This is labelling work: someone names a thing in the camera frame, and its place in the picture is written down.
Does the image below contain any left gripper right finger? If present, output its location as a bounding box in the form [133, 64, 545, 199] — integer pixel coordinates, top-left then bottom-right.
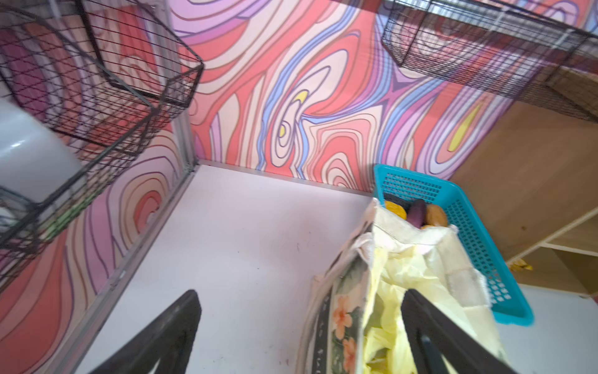
[401, 289, 514, 374]

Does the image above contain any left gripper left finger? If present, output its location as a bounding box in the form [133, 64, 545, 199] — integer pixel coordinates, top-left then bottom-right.
[93, 290, 202, 373]

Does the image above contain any yellowish plastic grocery bag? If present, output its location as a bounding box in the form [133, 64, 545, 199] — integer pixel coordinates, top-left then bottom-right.
[362, 247, 477, 373]

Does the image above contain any teal plastic basket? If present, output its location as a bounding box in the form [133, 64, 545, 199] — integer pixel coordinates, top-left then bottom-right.
[373, 165, 534, 327]

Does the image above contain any beige canvas tote bag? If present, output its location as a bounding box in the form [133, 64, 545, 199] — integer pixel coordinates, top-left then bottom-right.
[297, 200, 507, 373]

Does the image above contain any yellow chip packet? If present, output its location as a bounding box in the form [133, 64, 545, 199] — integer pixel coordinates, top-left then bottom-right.
[509, 259, 534, 272]

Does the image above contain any brown toy potato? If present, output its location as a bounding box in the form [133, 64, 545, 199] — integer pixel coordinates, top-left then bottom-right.
[425, 204, 449, 227]

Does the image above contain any light purple toy eggplant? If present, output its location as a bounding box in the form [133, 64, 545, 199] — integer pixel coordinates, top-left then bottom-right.
[406, 199, 427, 228]

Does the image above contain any wooden shelf unit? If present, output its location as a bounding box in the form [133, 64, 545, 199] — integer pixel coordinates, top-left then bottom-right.
[453, 101, 597, 298]

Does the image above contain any black wire basket left wall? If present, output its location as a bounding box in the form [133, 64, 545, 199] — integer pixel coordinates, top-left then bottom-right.
[1, 1, 205, 288]

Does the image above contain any black wire basket wall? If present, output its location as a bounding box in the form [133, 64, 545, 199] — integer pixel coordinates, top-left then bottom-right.
[1, 1, 205, 288]
[382, 1, 597, 122]

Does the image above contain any black wire basket back wall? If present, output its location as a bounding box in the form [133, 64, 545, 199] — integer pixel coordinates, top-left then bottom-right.
[382, 1, 597, 122]

